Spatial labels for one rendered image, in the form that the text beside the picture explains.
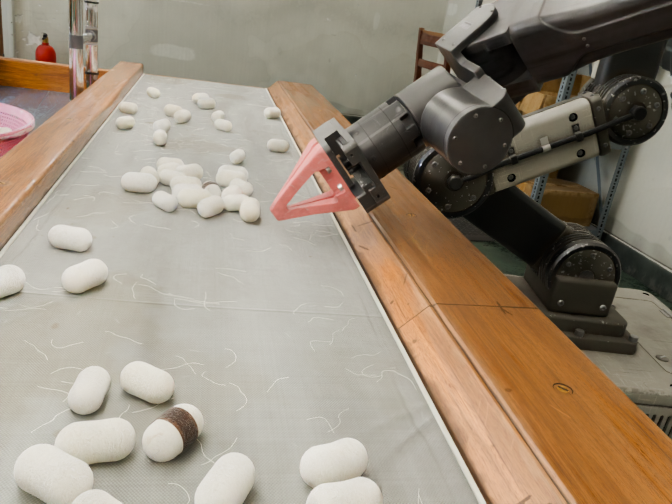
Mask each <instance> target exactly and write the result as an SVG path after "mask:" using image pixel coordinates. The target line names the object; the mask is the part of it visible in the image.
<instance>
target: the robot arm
mask: <svg viewBox="0 0 672 504"><path fill-rule="evenodd" d="M671 38H672V0H497V1H495V2H492V3H488V4H484V5H481V6H479V7H477V8H476V9H474V10H473V11H471V12H470V13H469V14H467V15H466V16H465V17H464V18H463V19H462V20H461V21H459V22H458V23H457V24H456V25H455V26H454V27H453V28H451V29H450V30H449V31H448V32H447V33H446V34H445V35H444V36H442V37H441V38H440V39H439V40H438V41H437V42H436V43H435V44H436V46H437V47H438V49H439V50H440V52H441V53H442V55H443V56H444V58H445V59H446V61H447V62H448V64H449V65H450V67H451V68H452V70H453V71H454V73H455V74H456V76H457V77H458V78H457V77H455V76H454V75H452V74H450V73H449V72H448V71H447V70H446V69H445V68H443V67H442V66H440V65H438V66H437V67H435V68H434V69H432V70H431V71H429V72H428V73H426V74H425V75H423V76H422V77H421V78H419V79H418V80H416V81H415V82H413V83H412V84H410V85H409V86H407V87H406V88H404V89H403V90H402V91H400V92H399V93H397V94H396V95H395V96H393V97H391V98H390V99H388V100H387V101H385V102H384V103H383V104H381V105H380V106H378V107H377V108H375V109H374V110H372V111H371V112H369V113H368V114H366V115H365V116H364V117H362V118H361V119H359V120H358V121H356V122H355V123H353V124H352V125H350V126H349V127H347V128H346V129H344V128H343V127H342V126H341V125H340V124H339V122H338V121H337V120H336V119H335V118H332V119H331V120H328V121H327V122H325V123H324V124H322V125H321V126H320V127H318V128H317V129H315V130H314V131H312V132H313V133H314V135H315V136H316V138H317V139H318V141H319V142H320V143H318V142H317V141H316V139H315V138H313V139H312V140H311V141H310V142H309V143H308V145H307V147H306V148H305V150H304V152H303V154H302V155H301V157H300V159H299V161H298V162H297V164H296V166H295V167H294V169H293V171H292V173H291V174H290V176H289V178H288V180H287V181H286V183H285V184H284V186H283V187H282V189H281V191H280V192H279V194H278V195H277V197H276V198H275V200H274V202H273V203H272V205H271V206H270V211H271V213H272V214H273V215H274V217H275V218H276V219H277V220H278V221H282V220H288V219H293V218H298V217H303V216H309V215H315V214H323V213H331V212H340V211H348V210H355V209H356V208H358V207H359V206H360V205H359V204H358V202H357V201H356V199H355V198H357V199H358V201H359V202H360V204H361V205H362V207H363V208H364V210H365V211H366V213H369V212H370V211H372V210H373V209H375V208H376V207H378V206H379V205H381V204H382V203H384V202H385V201H387V200H388V199H390V198H391V197H390V195H389V193H388V192H387V190H386V189H385V187H384V186H383V184H382V182H381V181H380V179H381V178H383V177H385V176H386V175H387V174H389V173H390V172H392V171H393V170H395V169H396V168H398V167H399V166H401V165H402V164H404V163H405V162H407V161H408V160H410V159H411V158H413V157H414V156H416V155H417V154H419V153H420V152H422V151H423V150H424V149H426V147H429V146H431V147H432V148H433V149H434V150H435V151H437V152H438V153H439V154H440V155H441V156H442V157H443V158H444V159H445V160H447V161H448V162H449V163H450V164H451V165H452V166H453V167H454V168H455V169H456V170H458V171H459V172H461V173H464V174H467V175H479V174H483V173H485V172H488V171H490V170H492V169H493V168H495V167H496V166H497V165H498V164H499V163H500V162H501V161H502V160H503V159H504V158H505V156H506V155H507V153H508V151H509V149H510V147H511V144H512V139H513V138H514V137H515V136H516V135H517V134H518V133H520V132H521V131H522V130H523V129H524V127H525V124H526V122H525V120H524V119H523V117H522V114H521V113H520V112H519V111H518V109H517V107H516V106H515V105H516V104H517V103H518V102H519V101H521V100H522V99H523V98H524V97H525V96H527V95H528V94H531V93H535V92H539V91H541V88H542V86H543V83H544V82H548V81H551V80H555V79H559V78H563V77H566V76H569V75H570V73H572V72H574V71H576V70H578V69H580V68H582V67H584V66H586V65H588V64H590V63H593V62H595V61H598V60H600V59H603V58H606V57H609V56H611V55H614V54H618V53H621V52H624V51H628V50H631V49H635V48H638V47H642V46H646V45H649V44H653V43H656V42H660V41H664V40H667V39H671ZM338 154H339V155H340V157H339V159H340V161H341V162H342V164H343V165H344V167H345V168H346V170H347V171H348V173H349V174H350V176H351V175H353V176H354V177H352V178H351V179H350V177H349V176H348V174H347V173H346V171H345V170H344V168H343V167H342V165H341V164H340V162H339V161H338V159H337V158H336V156H337V155H338ZM316 171H318V172H320V173H321V175H322V176H323V178H324V179H325V181H326V182H327V184H328V185H329V187H330V188H331V189H330V191H328V192H325V193H323V194H320V195H317V196H315V197H312V198H310V199H307V200H304V201H301V202H298V203H295V204H292V205H287V204H288V203H289V202H290V200H291V199H292V198H293V197H294V195H295V194H296V193H297V192H298V190H299V189H300V188H301V187H302V186H303V185H304V184H305V182H306V181H307V180H308V179H309V178H310V177H311V176H312V175H313V173H314V172H316Z"/></svg>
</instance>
